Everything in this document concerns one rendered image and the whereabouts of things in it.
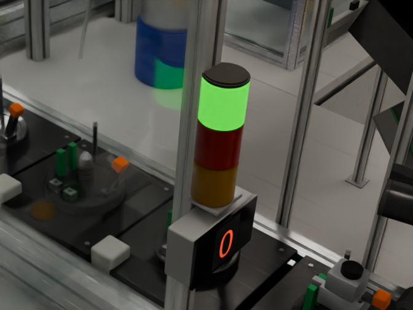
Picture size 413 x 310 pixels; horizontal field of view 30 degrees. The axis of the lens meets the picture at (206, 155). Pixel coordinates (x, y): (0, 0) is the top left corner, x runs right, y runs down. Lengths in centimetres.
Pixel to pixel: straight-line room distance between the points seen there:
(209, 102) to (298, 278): 50
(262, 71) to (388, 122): 86
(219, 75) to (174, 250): 21
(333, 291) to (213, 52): 42
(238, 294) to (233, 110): 45
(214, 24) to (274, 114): 109
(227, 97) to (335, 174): 92
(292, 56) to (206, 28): 128
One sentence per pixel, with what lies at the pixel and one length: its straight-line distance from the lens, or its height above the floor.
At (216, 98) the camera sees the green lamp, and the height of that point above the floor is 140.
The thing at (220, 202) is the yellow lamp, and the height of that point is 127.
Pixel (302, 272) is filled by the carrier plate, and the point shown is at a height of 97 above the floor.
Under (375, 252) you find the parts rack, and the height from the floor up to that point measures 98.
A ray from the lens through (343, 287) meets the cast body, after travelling 107.
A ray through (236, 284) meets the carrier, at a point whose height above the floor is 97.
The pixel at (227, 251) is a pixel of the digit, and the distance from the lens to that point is 92.
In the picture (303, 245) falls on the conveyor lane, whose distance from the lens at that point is 131.
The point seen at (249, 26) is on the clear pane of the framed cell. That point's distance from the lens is 211.
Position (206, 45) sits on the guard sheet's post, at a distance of 78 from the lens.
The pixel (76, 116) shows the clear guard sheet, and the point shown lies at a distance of 68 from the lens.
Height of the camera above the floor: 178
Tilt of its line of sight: 33 degrees down
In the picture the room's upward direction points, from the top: 6 degrees clockwise
